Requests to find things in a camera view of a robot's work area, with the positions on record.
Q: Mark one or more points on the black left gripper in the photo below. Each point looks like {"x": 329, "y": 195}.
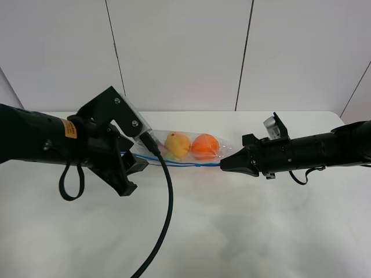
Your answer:
{"x": 100, "y": 147}

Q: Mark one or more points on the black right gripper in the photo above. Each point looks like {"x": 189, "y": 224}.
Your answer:
{"x": 260, "y": 156}

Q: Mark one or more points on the clear zip bag blue strip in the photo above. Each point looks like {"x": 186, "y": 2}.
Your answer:
{"x": 226, "y": 149}

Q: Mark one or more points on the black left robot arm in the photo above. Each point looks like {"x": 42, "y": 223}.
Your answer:
{"x": 37, "y": 137}

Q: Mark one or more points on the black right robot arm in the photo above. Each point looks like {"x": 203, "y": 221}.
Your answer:
{"x": 348, "y": 145}

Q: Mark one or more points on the orange fruit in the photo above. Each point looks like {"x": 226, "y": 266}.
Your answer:
{"x": 205, "y": 147}

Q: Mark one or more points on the purple eggplant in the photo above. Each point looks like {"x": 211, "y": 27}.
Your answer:
{"x": 163, "y": 150}

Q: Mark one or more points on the yellow pear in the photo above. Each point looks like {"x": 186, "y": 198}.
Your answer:
{"x": 178, "y": 144}

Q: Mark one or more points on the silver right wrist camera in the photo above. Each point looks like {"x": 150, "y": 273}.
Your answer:
{"x": 277, "y": 131}

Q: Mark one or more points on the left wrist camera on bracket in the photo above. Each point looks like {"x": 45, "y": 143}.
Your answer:
{"x": 111, "y": 106}

